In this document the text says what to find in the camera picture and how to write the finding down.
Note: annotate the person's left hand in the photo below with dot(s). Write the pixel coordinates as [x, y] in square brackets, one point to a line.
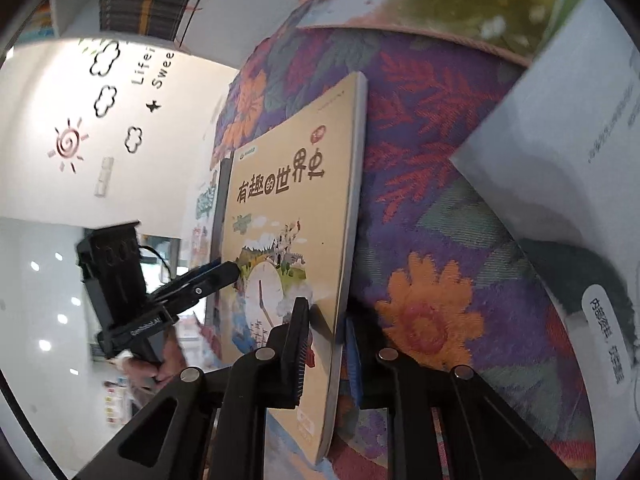
[172, 360]

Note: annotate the cloud wall decal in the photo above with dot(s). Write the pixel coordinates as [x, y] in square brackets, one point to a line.
[105, 100]
[132, 137]
[105, 55]

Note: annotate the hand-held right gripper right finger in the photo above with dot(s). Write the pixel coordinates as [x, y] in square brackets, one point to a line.
[354, 365]

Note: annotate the floral woven cloth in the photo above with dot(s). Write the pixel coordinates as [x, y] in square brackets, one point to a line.
[425, 210]

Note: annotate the row of black books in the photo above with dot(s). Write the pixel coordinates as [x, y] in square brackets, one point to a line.
[140, 5]

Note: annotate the white grey ink-painting book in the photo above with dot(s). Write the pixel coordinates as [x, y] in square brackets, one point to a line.
[565, 160]

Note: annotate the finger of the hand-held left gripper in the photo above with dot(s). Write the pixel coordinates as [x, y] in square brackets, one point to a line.
[200, 271]
[215, 280]

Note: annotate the olive picture book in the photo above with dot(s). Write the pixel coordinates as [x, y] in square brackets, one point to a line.
[450, 5]

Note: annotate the tan book with clock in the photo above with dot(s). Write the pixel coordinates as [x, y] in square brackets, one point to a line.
[285, 200]

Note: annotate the red sun wall decal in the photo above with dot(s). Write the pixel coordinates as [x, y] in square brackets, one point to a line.
[67, 143]

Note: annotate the white wall switch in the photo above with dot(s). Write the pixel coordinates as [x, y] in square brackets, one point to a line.
[103, 176]

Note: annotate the white bookshelf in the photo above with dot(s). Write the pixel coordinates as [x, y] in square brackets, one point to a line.
[220, 20]

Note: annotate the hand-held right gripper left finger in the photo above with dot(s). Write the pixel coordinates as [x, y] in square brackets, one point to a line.
[298, 360]

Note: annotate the black star wall decal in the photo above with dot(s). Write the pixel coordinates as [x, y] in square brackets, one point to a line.
[154, 105]

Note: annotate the lettering wall decal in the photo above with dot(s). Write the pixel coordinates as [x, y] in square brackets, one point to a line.
[159, 82]

